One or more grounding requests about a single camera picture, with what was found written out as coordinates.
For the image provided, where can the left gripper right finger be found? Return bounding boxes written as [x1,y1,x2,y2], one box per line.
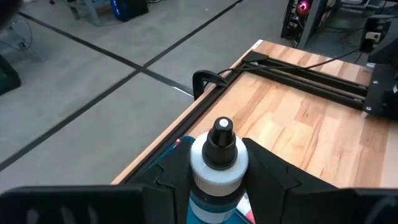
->
[242,138,343,224]

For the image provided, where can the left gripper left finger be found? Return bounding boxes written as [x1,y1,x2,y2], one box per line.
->
[130,136,195,224]

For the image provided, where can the blue plastic tray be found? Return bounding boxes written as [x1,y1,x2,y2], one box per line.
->
[146,135,256,224]

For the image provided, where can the dark-tipped food colouring bottle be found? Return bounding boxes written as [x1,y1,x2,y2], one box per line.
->
[185,116,249,224]

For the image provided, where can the black computer tower pink light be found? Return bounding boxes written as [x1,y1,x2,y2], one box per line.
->
[280,0,330,49]

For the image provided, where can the black computer blue light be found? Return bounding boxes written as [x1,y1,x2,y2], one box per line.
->
[109,0,149,22]

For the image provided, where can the grey metal stand legs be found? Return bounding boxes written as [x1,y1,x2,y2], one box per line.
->
[63,0,103,26]

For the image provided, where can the dark box green light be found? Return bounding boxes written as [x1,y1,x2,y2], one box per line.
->
[0,53,22,96]

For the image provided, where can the grey metal stand foot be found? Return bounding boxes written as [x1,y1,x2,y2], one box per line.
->
[4,18,49,63]

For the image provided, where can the black cable clamp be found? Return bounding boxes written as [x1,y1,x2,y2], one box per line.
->
[192,70,229,101]

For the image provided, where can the black aluminium table frame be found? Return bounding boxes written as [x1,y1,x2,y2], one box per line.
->
[124,50,371,187]

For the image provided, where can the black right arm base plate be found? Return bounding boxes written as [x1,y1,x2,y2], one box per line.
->
[363,60,398,119]

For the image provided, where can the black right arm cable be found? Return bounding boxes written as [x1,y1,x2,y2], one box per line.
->
[217,46,369,77]

